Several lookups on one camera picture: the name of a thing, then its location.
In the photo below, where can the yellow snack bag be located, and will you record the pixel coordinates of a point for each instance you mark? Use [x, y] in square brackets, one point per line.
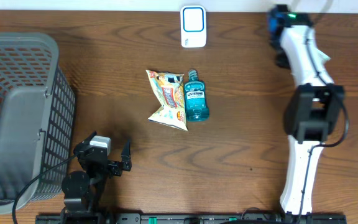
[168, 89]

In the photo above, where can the teal mouthwash bottle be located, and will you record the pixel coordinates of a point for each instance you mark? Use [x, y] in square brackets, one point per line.
[195, 98]

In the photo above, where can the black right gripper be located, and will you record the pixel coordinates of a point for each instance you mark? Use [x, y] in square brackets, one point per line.
[279, 63]

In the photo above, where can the grey plastic shopping basket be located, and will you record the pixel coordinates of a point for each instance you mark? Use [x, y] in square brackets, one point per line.
[37, 108]

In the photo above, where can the white barcode scanner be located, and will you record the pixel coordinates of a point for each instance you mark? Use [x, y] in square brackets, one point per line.
[193, 26]

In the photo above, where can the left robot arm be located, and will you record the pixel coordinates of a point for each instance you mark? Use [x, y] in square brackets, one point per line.
[83, 188]

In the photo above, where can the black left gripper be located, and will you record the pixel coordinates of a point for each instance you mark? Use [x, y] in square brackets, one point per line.
[114, 168]

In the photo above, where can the light blue wipes pack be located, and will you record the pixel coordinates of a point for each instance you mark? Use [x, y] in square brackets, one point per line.
[323, 57]

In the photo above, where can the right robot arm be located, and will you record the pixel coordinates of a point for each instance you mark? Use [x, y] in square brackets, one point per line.
[314, 108]

